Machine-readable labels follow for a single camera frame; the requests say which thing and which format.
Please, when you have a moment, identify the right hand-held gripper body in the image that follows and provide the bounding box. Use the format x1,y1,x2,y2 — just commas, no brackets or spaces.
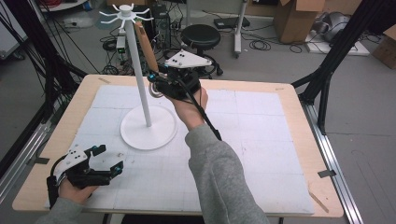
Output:
155,49,213,101

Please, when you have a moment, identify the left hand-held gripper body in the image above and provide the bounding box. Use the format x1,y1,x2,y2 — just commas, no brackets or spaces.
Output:
46,146,114,189

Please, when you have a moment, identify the metal ladle with wooden handle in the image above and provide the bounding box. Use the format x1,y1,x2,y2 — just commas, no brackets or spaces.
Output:
134,21,165,99

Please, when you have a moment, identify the white hook rack stand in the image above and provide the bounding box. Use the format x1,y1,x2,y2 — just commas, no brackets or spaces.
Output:
98,3,179,151

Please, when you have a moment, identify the person's left hand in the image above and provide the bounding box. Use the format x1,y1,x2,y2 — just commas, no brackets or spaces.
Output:
58,178,98,205

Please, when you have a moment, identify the person's right hand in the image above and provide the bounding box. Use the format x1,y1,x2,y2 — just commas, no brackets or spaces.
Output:
165,86,209,133

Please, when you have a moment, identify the black round stool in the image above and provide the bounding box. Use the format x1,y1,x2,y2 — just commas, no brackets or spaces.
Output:
178,23,224,79

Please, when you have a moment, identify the black computer tower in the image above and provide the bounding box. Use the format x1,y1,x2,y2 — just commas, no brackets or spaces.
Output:
151,3,172,49

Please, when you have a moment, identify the power supply with green display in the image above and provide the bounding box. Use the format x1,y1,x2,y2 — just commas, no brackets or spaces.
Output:
115,35,127,61

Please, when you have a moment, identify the black flat box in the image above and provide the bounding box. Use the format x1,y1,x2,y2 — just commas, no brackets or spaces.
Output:
213,16,251,31

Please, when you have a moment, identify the white metal stand leg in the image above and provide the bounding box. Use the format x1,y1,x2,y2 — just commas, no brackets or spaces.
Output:
233,0,249,59

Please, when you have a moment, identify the white grid mat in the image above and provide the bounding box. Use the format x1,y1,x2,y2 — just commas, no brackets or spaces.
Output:
45,84,316,217

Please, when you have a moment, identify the large open cardboard box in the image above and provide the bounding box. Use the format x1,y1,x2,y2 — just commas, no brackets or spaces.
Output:
273,0,363,45

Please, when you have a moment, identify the grey bundle on floor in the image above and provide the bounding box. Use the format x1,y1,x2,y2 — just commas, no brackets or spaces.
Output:
313,11,352,44

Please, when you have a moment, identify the thin wooden strip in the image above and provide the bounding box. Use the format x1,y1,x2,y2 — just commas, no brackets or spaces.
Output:
309,191,330,215

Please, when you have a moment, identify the small cardboard box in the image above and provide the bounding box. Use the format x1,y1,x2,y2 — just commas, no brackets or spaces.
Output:
371,24,396,70

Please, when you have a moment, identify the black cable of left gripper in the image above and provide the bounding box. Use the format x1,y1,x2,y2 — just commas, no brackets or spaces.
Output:
46,155,68,210

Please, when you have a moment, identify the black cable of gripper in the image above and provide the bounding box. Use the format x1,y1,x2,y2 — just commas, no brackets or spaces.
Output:
46,155,68,210
177,78,223,142

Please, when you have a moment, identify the aluminium rail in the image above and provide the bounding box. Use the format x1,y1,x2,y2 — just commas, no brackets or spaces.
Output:
300,102,364,224
0,121,52,204

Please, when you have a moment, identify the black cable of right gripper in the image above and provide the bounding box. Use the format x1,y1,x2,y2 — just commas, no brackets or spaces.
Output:
177,78,223,142

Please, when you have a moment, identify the coiled black floor cable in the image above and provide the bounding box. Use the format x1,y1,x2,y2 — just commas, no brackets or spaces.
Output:
248,39,273,52

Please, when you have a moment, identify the black metal frame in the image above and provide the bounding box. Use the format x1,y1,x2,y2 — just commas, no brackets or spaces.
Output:
291,0,396,135
0,0,89,180

